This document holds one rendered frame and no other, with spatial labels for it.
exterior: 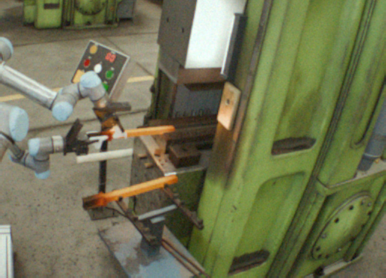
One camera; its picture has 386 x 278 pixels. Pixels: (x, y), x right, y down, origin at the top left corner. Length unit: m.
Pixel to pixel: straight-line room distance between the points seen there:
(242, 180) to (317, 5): 0.75
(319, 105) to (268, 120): 0.33
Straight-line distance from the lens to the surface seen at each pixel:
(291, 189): 1.97
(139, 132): 1.84
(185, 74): 1.72
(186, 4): 1.63
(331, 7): 1.59
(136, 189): 1.60
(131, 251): 1.72
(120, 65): 2.17
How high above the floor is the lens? 1.96
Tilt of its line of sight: 30 degrees down
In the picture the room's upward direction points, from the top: 11 degrees clockwise
